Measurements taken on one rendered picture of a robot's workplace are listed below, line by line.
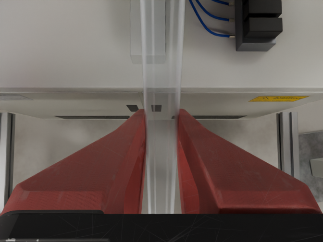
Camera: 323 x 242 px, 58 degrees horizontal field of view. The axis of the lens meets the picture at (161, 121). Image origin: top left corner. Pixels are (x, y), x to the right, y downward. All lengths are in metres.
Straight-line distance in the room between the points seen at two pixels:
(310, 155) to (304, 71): 0.71
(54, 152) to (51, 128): 0.09
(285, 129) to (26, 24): 0.63
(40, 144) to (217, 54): 0.82
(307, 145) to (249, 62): 0.74
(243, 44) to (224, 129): 0.67
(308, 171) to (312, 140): 0.11
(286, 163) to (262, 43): 0.42
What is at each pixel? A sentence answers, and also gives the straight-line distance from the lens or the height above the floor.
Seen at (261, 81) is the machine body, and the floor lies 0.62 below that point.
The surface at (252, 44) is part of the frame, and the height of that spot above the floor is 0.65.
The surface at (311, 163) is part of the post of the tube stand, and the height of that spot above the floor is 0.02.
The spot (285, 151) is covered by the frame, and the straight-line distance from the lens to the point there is 0.81.
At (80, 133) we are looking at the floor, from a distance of 1.10.
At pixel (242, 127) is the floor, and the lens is 1.11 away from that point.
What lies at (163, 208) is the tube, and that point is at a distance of 0.16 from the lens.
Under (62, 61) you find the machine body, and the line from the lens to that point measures 0.48.
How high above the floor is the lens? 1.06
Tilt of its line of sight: 85 degrees down
